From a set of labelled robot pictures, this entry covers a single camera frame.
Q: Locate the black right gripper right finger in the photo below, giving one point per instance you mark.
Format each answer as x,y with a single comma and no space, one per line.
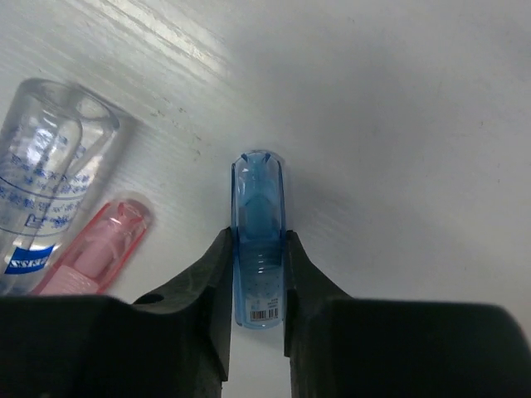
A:
315,340

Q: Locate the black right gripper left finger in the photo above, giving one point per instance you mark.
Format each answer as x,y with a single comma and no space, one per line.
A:
193,314

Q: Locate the pink correction tape dispenser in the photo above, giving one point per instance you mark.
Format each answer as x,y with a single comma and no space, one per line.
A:
94,259

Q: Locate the blue correction tape dispenser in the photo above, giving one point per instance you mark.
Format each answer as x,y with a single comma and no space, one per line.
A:
258,233

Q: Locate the clear blue spray bottle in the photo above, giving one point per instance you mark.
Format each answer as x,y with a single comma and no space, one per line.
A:
58,144

